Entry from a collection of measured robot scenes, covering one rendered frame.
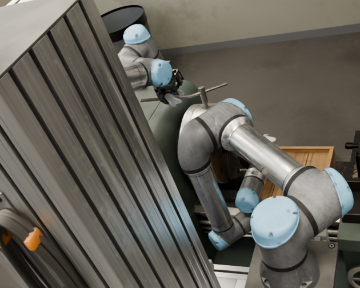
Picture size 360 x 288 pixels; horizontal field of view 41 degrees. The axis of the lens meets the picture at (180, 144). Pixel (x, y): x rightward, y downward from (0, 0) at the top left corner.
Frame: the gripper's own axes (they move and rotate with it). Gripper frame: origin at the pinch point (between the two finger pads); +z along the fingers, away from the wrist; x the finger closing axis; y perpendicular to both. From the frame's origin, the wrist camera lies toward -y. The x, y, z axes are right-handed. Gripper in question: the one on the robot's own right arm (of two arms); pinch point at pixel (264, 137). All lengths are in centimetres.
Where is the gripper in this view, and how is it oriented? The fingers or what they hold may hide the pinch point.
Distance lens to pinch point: 187.1
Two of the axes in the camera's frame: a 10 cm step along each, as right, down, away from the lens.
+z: 3.6, -6.6, 6.6
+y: 8.8, 0.1, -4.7
